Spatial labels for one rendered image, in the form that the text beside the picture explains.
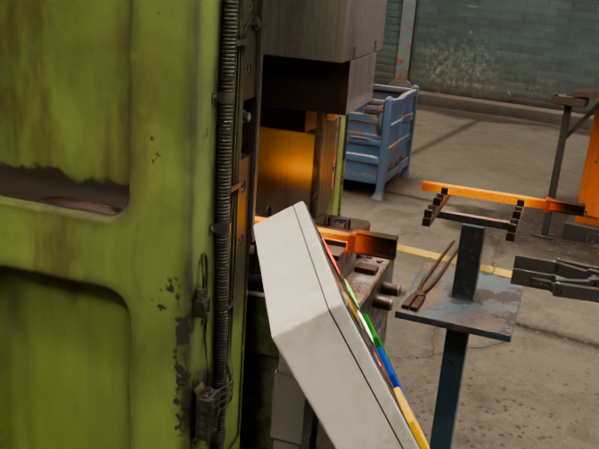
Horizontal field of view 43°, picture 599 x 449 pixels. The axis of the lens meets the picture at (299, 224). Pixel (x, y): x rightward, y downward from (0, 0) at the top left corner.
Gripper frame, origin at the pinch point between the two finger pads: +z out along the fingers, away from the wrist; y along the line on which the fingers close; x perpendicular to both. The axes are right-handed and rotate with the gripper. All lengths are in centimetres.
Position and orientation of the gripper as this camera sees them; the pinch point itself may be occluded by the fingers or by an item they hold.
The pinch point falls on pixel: (528, 271)
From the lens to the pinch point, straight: 148.9
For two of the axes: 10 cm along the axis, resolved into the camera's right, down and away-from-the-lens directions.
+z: -9.5, -1.7, 2.8
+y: 3.2, -2.9, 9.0
